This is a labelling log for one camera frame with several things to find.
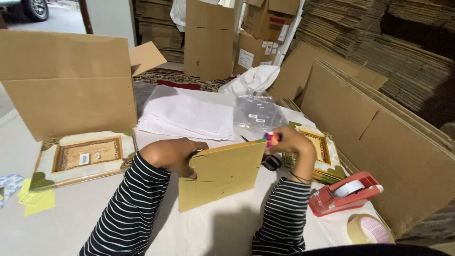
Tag person's left hand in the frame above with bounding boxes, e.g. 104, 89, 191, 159
139, 137, 209, 179

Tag person's right hand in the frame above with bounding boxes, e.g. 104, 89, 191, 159
265, 126, 317, 175

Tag small pink and blue tool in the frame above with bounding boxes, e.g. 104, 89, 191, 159
263, 132, 282, 148

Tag picture frame with yellow backing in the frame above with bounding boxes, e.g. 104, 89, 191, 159
178, 139, 267, 213

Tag black wrist band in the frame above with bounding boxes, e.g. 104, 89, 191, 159
289, 171, 313, 185

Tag clear plastic bags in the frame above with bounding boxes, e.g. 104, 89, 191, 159
233, 90, 286, 140

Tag stack of ornate picture frames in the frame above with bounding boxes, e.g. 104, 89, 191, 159
282, 121, 347, 185

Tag white plastic bag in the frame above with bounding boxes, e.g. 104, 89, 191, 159
218, 65, 281, 96

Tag red tape dispenser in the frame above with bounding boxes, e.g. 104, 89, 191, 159
308, 171, 384, 217

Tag folded flat cardboard sheet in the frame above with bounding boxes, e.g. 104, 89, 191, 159
268, 41, 389, 102

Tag cardboard box with white labels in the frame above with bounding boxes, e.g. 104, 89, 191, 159
232, 30, 282, 76

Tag stack of white paper sheets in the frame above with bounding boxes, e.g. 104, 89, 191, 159
136, 85, 236, 141

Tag leaning flat cardboard sheets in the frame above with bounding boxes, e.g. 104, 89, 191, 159
300, 58, 455, 239

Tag roll of clear packing tape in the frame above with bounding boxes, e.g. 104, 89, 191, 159
346, 213, 395, 245

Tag upright flat cardboard carton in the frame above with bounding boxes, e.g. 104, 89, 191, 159
183, 0, 235, 82

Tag cardboard box with red label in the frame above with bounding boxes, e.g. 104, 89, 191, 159
241, 0, 301, 43

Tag patterned red rug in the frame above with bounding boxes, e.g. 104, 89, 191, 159
133, 67, 237, 93

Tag big stacks of flat cartons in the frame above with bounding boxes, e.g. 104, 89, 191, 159
294, 0, 455, 115

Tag hanging white plastic sheet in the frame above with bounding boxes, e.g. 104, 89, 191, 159
169, 0, 187, 33

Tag small stack of flat cartons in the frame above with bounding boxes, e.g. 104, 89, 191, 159
134, 0, 185, 64

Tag large open cardboard box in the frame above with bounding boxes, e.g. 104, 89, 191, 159
0, 29, 168, 142

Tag dark brown pole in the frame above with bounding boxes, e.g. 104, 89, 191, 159
78, 0, 94, 35

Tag yellow paper pieces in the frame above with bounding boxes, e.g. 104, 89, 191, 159
17, 178, 56, 217

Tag blue and white patterned wrap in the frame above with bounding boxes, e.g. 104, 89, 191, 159
0, 173, 25, 210

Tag car wheel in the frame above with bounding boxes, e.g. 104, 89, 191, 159
0, 0, 50, 22

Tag black handled scissors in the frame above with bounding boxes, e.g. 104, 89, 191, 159
240, 135, 282, 172

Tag white and gold picture frame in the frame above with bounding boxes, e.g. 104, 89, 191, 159
29, 130, 138, 193

